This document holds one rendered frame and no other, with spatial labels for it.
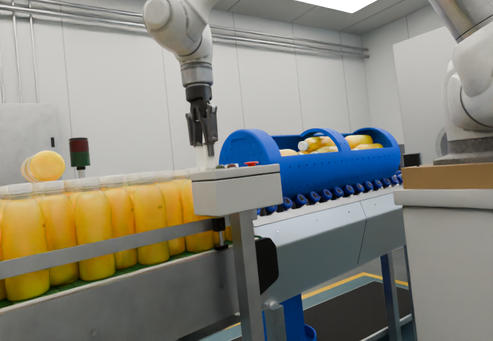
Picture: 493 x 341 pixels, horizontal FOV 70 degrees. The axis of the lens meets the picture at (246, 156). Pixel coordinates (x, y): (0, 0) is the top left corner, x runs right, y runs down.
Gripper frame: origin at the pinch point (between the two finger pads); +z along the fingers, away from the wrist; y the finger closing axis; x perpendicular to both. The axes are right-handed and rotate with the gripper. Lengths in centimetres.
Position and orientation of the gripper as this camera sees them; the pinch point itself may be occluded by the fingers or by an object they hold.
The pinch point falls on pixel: (205, 158)
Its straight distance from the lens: 100.5
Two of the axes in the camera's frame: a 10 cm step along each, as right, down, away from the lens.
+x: -7.7, 0.6, -6.4
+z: 1.0, 9.9, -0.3
